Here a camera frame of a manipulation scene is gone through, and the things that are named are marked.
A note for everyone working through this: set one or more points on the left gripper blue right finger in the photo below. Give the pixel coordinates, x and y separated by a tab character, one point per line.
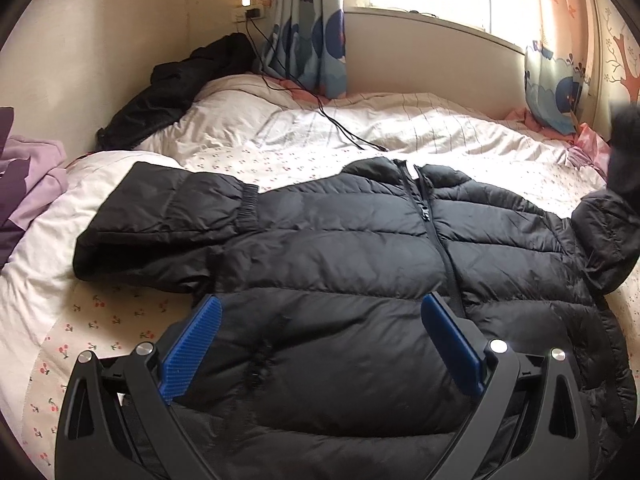
458	342

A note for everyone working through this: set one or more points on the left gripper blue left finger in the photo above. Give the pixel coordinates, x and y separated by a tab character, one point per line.
186	350

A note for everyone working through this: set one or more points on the black puffer jacket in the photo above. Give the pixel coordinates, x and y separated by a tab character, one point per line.
322	368

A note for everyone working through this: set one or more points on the purple and lilac clothes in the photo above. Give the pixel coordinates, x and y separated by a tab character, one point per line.
33	176

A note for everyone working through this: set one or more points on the pink floral pillow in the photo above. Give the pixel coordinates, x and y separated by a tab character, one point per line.
585	143

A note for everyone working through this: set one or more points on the blue cartoon curtain left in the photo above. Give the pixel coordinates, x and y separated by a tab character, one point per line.
307	45

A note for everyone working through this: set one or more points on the black garment by wall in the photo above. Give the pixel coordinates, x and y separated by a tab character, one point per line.
172	91

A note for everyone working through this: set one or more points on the wall power socket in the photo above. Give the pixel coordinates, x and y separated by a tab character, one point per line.
246	10

